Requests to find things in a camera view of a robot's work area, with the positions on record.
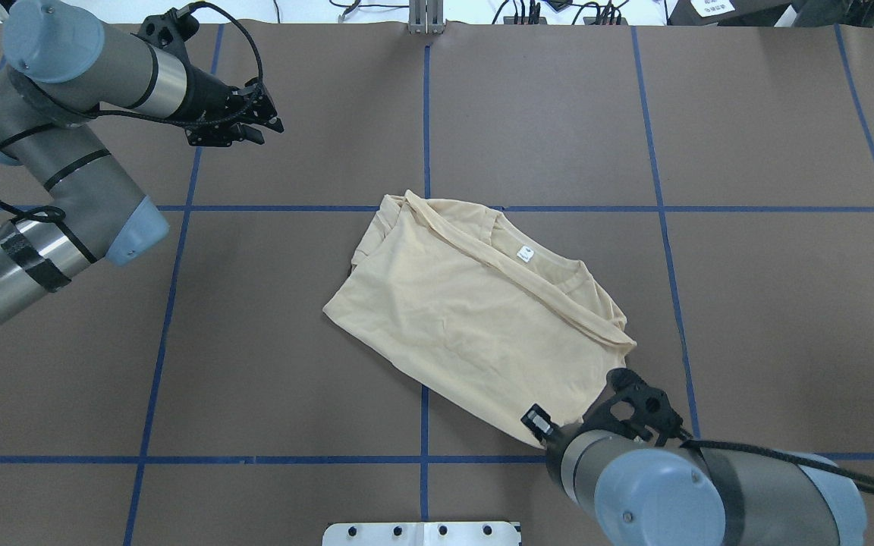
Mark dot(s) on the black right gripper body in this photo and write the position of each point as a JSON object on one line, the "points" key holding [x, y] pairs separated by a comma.
{"points": [[536, 419]]}

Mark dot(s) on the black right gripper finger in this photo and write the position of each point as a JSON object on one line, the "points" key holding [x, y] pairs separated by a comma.
{"points": [[539, 423]]}

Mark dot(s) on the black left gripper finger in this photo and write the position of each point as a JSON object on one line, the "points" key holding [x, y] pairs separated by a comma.
{"points": [[259, 110]]}

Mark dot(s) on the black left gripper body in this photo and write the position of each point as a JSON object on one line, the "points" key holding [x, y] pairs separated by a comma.
{"points": [[208, 97]]}

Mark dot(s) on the cream long-sleeve printed shirt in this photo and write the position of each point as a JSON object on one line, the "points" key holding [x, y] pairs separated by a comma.
{"points": [[456, 297]]}

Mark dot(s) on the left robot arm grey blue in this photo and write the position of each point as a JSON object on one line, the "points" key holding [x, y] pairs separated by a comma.
{"points": [[70, 202]]}

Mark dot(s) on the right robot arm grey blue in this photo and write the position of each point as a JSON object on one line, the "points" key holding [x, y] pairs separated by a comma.
{"points": [[633, 468]]}

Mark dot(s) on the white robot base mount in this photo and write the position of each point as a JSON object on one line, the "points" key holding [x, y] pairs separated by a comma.
{"points": [[424, 533]]}

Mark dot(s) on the aluminium camera mount post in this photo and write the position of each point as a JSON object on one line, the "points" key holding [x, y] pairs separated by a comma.
{"points": [[426, 17]]}

